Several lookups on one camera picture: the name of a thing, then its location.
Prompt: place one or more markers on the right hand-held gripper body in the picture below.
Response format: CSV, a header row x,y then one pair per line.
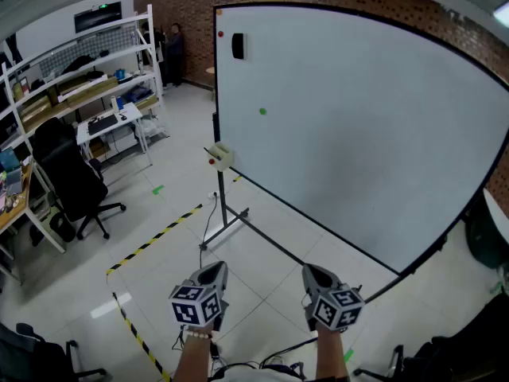
x,y
330,305

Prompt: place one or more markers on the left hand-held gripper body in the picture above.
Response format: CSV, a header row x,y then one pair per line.
x,y
199,289

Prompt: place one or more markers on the person's right forearm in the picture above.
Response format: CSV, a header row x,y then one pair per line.
x,y
330,356

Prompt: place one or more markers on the person's left forearm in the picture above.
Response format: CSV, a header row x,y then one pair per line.
x,y
195,358

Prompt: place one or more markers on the green floor tape mark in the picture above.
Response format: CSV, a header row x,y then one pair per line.
x,y
158,189
348,355

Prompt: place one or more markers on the yellow black floor tape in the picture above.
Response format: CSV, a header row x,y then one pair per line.
x,y
155,237

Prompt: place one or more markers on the black whiteboard stand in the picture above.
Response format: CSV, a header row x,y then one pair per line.
x,y
222,197

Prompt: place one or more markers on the beige pen holder box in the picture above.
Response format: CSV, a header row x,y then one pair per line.
x,y
223,160

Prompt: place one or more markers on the black chair with bag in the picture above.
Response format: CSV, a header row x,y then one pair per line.
x,y
457,352

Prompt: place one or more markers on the black waste bin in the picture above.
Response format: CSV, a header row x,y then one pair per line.
x,y
61,227

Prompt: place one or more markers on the dark green bin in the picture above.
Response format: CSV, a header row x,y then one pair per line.
x,y
485,237

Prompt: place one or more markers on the white plastic bag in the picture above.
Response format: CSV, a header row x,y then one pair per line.
x,y
148,126

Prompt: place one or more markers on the black office chair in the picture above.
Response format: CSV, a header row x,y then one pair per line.
x,y
71,173

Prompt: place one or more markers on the large whiteboard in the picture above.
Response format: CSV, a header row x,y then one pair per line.
x,y
358,133

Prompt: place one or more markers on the black chair with armrest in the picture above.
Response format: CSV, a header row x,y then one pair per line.
x,y
32,360

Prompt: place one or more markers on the black keyboard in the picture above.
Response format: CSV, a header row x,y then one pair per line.
x,y
102,124

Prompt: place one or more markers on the small white table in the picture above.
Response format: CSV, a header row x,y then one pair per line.
x,y
129,111

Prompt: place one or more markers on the white round table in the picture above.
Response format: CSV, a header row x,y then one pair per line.
x,y
499,213

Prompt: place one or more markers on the wooden desk with white legs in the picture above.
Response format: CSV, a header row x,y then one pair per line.
x,y
20,209

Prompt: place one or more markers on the white bottle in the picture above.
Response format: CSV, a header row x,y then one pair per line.
x,y
114,102

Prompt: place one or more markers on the pile of small desk items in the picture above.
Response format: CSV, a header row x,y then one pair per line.
x,y
12,181

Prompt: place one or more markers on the round wooden stool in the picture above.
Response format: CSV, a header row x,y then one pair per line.
x,y
210,70

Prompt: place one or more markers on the long cardboard box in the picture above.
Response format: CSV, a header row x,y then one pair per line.
x,y
91,90

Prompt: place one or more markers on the blue plastic object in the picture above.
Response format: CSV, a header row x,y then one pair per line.
x,y
119,73

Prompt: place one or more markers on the black whiteboard eraser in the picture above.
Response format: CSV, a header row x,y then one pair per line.
x,y
238,46

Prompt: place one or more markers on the black bag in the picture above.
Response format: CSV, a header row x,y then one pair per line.
x,y
77,64

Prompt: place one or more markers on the white metal shelving rack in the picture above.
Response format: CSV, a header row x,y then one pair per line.
x,y
149,34

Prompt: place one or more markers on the checkered pattern board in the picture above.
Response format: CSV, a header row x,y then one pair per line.
x,y
91,44

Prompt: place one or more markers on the ceiling light panel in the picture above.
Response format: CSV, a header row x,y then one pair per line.
x,y
502,13

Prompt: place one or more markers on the black wall screen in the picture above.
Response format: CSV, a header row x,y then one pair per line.
x,y
97,16

